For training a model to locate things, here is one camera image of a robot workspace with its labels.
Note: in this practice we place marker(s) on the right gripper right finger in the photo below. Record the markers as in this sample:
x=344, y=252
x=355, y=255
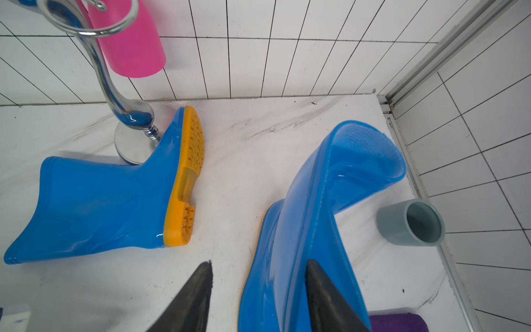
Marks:
x=328, y=309

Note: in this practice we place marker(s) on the pink hanging brush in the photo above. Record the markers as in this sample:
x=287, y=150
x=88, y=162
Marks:
x=137, y=51

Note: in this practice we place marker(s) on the blue rubber boot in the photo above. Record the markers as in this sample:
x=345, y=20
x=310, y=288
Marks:
x=85, y=207
x=354, y=162

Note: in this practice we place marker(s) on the purple cloth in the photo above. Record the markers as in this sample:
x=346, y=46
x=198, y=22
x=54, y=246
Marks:
x=400, y=322

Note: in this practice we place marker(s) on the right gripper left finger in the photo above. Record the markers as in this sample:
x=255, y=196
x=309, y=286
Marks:
x=189, y=310

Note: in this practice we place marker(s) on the grey-green cup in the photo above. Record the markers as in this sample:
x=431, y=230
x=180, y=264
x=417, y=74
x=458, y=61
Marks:
x=411, y=223

